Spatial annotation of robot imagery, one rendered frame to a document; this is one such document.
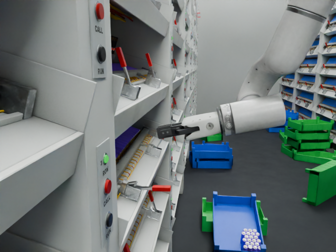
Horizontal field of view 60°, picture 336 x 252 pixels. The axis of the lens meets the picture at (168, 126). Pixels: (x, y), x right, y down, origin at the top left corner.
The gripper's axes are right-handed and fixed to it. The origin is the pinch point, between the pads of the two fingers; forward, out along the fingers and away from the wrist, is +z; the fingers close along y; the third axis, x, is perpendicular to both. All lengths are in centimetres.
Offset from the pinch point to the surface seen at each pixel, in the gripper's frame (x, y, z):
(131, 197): -6.0, -27.6, 4.2
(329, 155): -80, 172, -102
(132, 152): -1.7, -10.0, 7.5
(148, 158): -5.7, -3.9, 5.5
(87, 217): 3, -52, 1
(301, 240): -70, 47, -42
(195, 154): -49, 135, 5
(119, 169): -1.9, -21.9, 7.3
